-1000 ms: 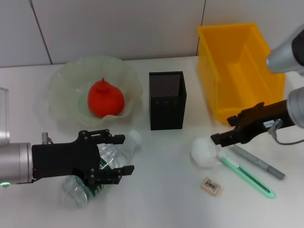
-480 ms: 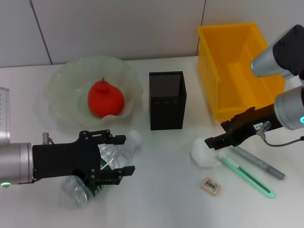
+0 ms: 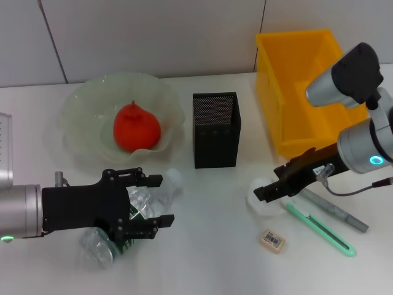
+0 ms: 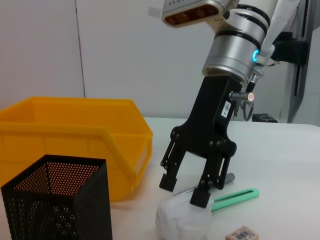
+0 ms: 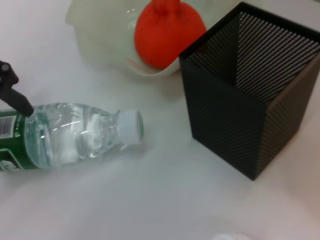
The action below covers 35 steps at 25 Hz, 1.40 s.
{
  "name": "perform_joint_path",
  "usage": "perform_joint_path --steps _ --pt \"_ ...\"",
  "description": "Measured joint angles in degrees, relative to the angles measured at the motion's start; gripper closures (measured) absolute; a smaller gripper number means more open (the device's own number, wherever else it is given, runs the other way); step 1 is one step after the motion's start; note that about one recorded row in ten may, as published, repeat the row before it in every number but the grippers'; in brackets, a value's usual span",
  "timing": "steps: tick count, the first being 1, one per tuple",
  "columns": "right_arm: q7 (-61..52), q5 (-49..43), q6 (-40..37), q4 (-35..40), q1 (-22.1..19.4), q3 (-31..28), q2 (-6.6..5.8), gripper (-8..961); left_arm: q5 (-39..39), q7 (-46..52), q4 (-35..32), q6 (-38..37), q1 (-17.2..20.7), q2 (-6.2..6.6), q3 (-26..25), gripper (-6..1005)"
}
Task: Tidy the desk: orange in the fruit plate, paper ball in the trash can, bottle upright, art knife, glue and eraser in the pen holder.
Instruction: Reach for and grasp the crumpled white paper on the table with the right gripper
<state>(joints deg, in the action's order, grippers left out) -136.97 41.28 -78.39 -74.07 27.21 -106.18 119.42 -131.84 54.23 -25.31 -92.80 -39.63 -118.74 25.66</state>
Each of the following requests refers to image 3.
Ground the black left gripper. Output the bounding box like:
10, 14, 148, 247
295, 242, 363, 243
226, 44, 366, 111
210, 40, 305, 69
42, 167, 175, 240

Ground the right wrist camera housing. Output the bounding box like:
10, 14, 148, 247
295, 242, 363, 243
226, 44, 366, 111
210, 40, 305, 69
305, 42, 384, 109

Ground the grey marker pen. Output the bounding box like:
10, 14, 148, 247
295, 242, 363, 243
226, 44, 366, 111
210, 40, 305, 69
299, 187, 370, 234

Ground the left wrist camera housing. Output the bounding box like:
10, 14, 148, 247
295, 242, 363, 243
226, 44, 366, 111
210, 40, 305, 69
0, 112, 15, 187

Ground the yellow plastic bin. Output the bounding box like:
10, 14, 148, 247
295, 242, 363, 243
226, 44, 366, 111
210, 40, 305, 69
255, 29, 369, 159

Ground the right arm plug cable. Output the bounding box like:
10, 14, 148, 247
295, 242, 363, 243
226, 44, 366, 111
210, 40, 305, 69
317, 163, 393, 197

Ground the arm plug cable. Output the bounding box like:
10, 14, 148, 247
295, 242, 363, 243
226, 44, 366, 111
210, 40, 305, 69
317, 163, 393, 197
54, 171, 71, 187

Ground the white paper ball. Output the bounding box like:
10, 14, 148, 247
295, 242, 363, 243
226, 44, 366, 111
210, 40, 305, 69
246, 175, 286, 217

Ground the beige barcode eraser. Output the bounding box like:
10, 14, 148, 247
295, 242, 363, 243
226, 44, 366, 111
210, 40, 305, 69
259, 228, 288, 254

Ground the clear green-label water bottle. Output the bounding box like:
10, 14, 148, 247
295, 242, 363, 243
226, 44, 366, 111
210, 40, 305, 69
79, 168, 184, 271

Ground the mint green utility knife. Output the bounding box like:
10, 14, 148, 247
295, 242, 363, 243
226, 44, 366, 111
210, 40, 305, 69
285, 202, 357, 258

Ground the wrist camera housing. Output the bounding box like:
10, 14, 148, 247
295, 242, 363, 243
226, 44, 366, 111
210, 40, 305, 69
305, 42, 384, 109
0, 112, 15, 187

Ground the pale green glass fruit plate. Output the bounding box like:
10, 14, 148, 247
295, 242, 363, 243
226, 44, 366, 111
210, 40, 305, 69
58, 71, 185, 169

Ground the black mesh pen holder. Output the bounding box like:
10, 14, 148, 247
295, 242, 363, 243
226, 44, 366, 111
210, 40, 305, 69
192, 91, 243, 169

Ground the left arm plug cable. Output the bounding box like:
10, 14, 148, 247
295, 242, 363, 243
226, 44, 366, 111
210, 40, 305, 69
54, 171, 71, 187

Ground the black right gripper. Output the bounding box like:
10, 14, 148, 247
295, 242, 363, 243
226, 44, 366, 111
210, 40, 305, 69
253, 143, 346, 203

